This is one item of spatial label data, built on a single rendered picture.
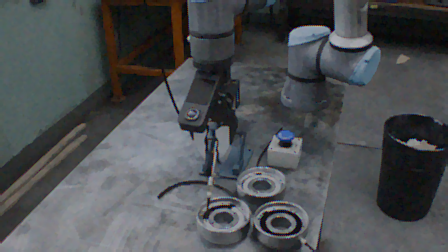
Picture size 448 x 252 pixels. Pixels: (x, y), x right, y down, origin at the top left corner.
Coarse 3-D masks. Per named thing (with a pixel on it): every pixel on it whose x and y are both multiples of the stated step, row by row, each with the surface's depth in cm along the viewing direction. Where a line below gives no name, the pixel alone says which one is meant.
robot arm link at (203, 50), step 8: (192, 40) 73; (200, 40) 71; (208, 40) 71; (216, 40) 71; (224, 40) 72; (232, 40) 73; (192, 48) 74; (200, 48) 72; (208, 48) 72; (216, 48) 72; (224, 48) 72; (232, 48) 74; (192, 56) 75; (200, 56) 73; (208, 56) 72; (216, 56) 72; (224, 56) 73
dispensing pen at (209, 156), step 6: (216, 138) 84; (216, 144) 84; (216, 150) 84; (210, 156) 83; (210, 162) 83; (204, 168) 83; (210, 168) 82; (204, 174) 83; (210, 174) 82; (210, 180) 84; (210, 186) 84; (210, 192) 84; (210, 198) 84
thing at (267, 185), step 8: (248, 168) 97; (256, 168) 97; (264, 168) 97; (272, 168) 97; (240, 176) 95; (248, 176) 96; (272, 176) 96; (280, 176) 95; (240, 184) 94; (248, 184) 94; (256, 184) 95; (264, 184) 96; (272, 184) 93; (280, 184) 94; (240, 192) 91; (256, 192) 92; (264, 192) 91; (280, 192) 90; (248, 200) 90; (256, 200) 89; (264, 200) 89; (272, 200) 89; (280, 200) 91; (256, 208) 91
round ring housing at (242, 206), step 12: (204, 204) 87; (216, 204) 88; (228, 204) 88; (240, 204) 88; (216, 216) 86; (228, 216) 87; (204, 228) 81; (228, 228) 82; (240, 228) 80; (216, 240) 81; (228, 240) 81
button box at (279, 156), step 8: (272, 144) 104; (280, 144) 104; (288, 144) 104; (296, 144) 104; (272, 152) 102; (280, 152) 102; (288, 152) 101; (296, 152) 101; (272, 160) 104; (280, 160) 103; (288, 160) 102; (296, 160) 101; (288, 168) 103; (296, 168) 103
